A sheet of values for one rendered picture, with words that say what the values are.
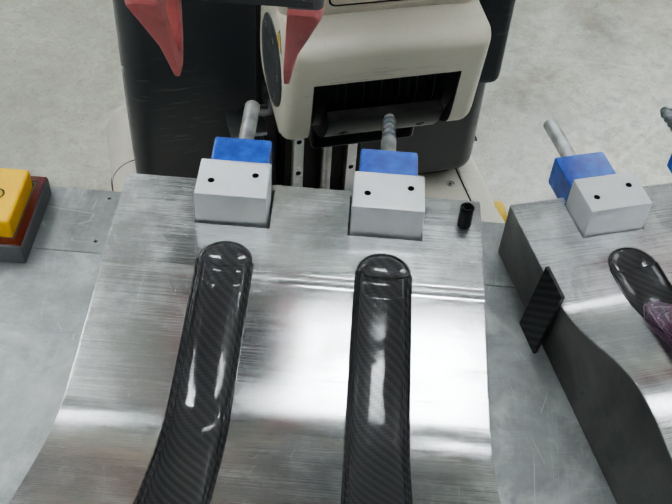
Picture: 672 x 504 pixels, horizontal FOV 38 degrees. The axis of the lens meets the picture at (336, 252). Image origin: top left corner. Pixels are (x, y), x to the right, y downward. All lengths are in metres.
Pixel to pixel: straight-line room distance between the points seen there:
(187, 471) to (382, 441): 0.12
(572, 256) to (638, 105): 1.63
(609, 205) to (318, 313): 0.25
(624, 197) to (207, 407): 0.36
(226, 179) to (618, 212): 0.29
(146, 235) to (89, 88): 1.60
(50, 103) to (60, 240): 1.44
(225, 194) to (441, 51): 0.44
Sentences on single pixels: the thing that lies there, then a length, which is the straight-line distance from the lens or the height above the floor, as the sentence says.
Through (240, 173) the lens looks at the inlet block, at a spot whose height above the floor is 0.92.
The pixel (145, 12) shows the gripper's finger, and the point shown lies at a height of 1.06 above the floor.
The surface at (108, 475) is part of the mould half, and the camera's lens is 0.57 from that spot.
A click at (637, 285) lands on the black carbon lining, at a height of 0.85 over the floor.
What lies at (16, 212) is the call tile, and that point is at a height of 0.83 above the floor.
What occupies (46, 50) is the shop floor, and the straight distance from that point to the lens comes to 2.41.
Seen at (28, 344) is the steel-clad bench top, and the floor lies 0.80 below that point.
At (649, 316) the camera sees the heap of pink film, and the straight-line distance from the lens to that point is 0.72.
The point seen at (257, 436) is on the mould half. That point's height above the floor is 0.89.
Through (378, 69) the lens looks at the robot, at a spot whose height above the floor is 0.76.
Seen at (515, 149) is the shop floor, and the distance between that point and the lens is 2.17.
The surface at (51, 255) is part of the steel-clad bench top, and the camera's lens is 0.81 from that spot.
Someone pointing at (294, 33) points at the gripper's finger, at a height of 1.06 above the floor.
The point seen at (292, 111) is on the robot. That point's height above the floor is 0.71.
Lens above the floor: 1.39
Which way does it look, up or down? 47 degrees down
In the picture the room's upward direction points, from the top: 4 degrees clockwise
